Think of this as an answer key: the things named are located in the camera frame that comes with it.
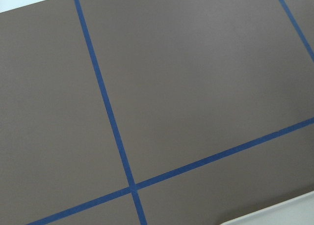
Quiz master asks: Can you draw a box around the cream plastic tray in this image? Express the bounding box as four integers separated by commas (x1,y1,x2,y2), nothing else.
223,192,314,225

